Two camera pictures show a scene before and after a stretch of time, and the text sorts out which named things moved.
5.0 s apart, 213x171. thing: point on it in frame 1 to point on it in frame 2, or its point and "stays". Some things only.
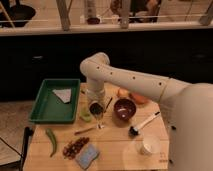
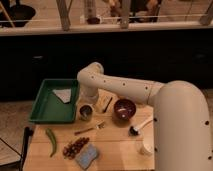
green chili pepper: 51,135 stays
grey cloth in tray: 64,94 stays
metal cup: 97,108 to 85,112
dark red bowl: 124,109 stays
